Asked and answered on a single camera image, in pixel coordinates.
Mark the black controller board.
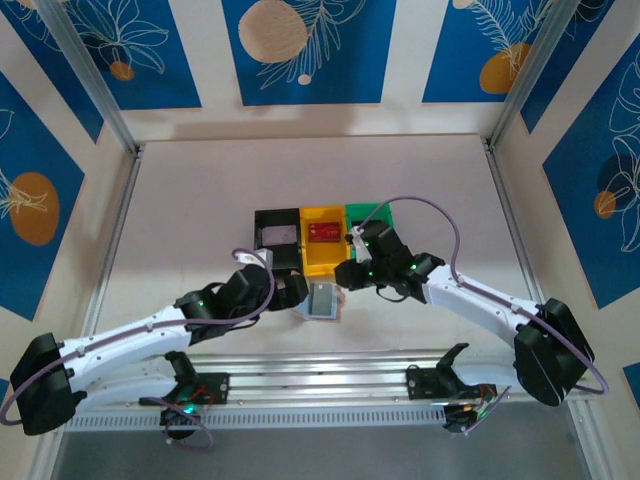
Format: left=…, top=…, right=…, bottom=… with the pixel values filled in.
left=442, top=401, right=496, bottom=436
left=158, top=399, right=204, bottom=442

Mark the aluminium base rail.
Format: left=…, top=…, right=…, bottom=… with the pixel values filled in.
left=42, top=349, right=591, bottom=409

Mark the aluminium table side rail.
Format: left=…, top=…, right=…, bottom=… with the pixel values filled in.
left=480, top=137, right=561, bottom=359
left=74, top=144, right=146, bottom=354

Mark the white VIP card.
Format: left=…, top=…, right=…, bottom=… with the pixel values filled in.
left=262, top=225, right=298, bottom=247

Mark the aluminium frame post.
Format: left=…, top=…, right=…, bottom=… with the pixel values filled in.
left=34, top=0, right=144, bottom=157
left=487, top=0, right=576, bottom=151

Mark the red VIP card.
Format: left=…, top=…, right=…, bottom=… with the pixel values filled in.
left=306, top=220, right=343, bottom=244

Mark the yellow storage bin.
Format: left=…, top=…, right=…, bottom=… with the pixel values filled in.
left=299, top=204, right=352, bottom=278

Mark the green storage bin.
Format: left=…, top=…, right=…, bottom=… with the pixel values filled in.
left=343, top=201, right=396, bottom=249

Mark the white slotted cable duct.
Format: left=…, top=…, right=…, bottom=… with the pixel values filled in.
left=62, top=407, right=449, bottom=432

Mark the blue floral wall panel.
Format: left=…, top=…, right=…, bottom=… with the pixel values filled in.
left=0, top=69, right=87, bottom=322
left=64, top=0, right=204, bottom=111
left=0, top=0, right=105, bottom=146
left=519, top=0, right=640, bottom=135
left=221, top=0, right=398, bottom=107
left=542, top=47, right=640, bottom=311
left=422, top=0, right=554, bottom=105

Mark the black storage bin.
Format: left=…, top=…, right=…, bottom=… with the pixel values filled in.
left=253, top=207, right=305, bottom=277

